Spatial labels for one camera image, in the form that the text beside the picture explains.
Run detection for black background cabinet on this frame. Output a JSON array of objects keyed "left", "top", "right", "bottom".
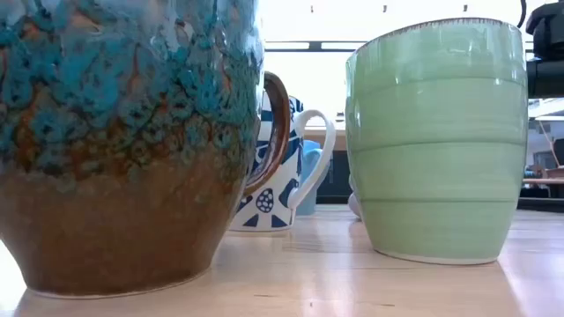
[{"left": 315, "top": 149, "right": 353, "bottom": 204}]

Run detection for wooden shelf black legs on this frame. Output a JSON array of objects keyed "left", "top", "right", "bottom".
[{"left": 303, "top": 127, "right": 348, "bottom": 151}]

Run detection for light blue mug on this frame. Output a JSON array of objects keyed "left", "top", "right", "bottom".
[{"left": 295, "top": 139, "right": 330, "bottom": 217}]

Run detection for white blue patterned mug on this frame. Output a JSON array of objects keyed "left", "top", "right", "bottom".
[{"left": 228, "top": 90, "right": 337, "bottom": 233}]

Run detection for black aluminium table frame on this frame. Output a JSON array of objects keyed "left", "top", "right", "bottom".
[{"left": 517, "top": 196, "right": 564, "bottom": 212}]

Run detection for brown blue glazed mug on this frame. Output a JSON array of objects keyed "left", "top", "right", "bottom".
[{"left": 0, "top": 0, "right": 292, "bottom": 300}]

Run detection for light green mug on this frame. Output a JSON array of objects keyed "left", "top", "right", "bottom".
[{"left": 345, "top": 17, "right": 529, "bottom": 266}]

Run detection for wooden background desk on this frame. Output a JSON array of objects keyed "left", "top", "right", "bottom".
[{"left": 522, "top": 165, "right": 564, "bottom": 198}]

